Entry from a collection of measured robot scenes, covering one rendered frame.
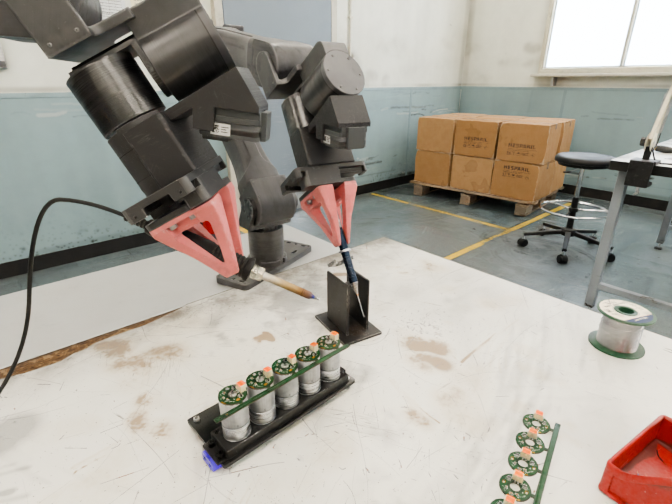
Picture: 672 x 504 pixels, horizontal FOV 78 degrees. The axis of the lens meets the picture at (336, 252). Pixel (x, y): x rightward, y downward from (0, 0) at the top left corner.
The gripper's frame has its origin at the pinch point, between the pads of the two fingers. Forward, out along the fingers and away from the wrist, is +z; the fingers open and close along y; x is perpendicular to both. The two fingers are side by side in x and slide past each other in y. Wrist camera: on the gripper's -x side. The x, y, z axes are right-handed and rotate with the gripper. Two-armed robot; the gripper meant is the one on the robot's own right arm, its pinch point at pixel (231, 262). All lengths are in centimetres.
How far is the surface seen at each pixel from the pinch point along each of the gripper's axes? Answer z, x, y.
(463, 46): 20, -147, 480
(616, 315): 29.3, -34.1, 7.5
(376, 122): 38, -25, 385
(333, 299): 13.9, -3.4, 12.0
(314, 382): 13.9, -1.8, -3.5
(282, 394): 12.2, 0.5, -5.8
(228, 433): 11.0, 4.6, -9.7
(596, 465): 28.7, -22.4, -9.6
